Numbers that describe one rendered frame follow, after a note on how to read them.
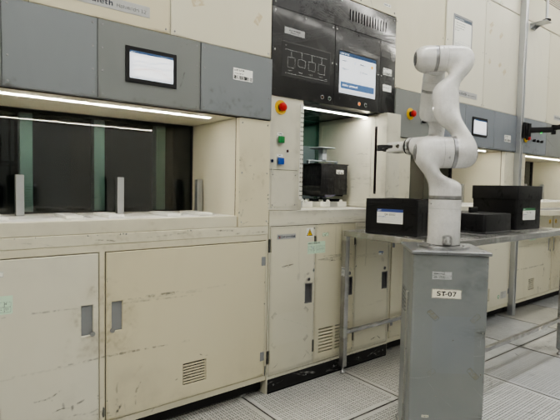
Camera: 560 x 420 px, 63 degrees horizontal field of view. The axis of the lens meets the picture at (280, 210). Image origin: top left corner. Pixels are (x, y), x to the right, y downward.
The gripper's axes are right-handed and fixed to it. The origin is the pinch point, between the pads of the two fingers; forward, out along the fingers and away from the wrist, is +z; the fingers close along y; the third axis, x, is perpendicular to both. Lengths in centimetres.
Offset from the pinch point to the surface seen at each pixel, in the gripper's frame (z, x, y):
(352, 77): 15.0, 37.4, -8.1
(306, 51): 15, 44, -41
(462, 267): -66, -48, -35
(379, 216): -9.1, -34.2, -12.4
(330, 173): 34.8, -12.9, -3.2
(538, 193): -36, -22, 99
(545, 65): 13, 84, 222
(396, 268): 14, -68, 33
